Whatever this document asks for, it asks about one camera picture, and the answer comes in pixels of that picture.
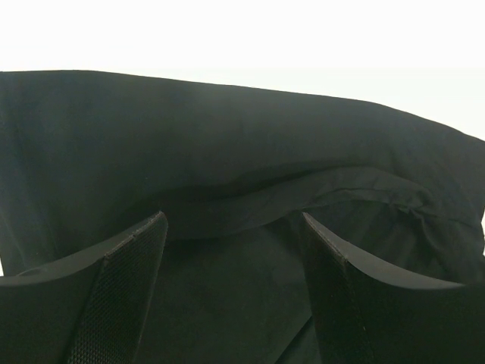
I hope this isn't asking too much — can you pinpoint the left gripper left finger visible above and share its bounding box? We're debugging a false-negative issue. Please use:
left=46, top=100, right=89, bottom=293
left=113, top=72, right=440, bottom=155
left=1, top=212, right=167, bottom=364

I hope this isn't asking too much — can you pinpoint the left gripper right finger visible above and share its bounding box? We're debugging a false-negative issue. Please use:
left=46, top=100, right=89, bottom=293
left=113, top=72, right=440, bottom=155
left=302, top=214, right=484, bottom=363

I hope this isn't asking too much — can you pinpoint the black t shirt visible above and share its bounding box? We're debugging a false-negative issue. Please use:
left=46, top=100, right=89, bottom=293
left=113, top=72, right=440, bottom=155
left=1, top=71, right=484, bottom=363

